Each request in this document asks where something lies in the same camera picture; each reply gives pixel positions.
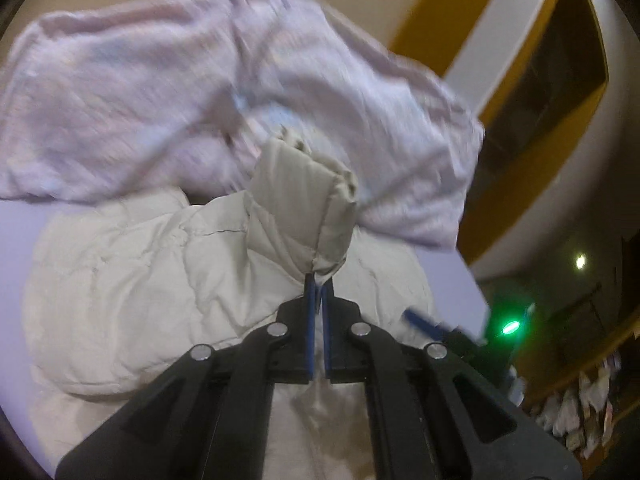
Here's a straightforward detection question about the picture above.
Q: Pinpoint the cream puffer jacket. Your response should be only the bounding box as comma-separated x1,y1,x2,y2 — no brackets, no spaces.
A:
22,136,436,464

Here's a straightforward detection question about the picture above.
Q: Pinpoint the wooden low bookshelf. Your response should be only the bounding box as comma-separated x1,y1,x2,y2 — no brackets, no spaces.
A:
522,314,639,479

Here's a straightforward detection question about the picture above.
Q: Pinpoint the pale pink floral quilt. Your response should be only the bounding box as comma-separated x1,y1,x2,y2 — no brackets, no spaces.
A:
1,0,484,248

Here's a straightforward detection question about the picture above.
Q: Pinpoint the wooden wall shelf niche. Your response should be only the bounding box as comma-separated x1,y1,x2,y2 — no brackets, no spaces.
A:
392,0,608,264

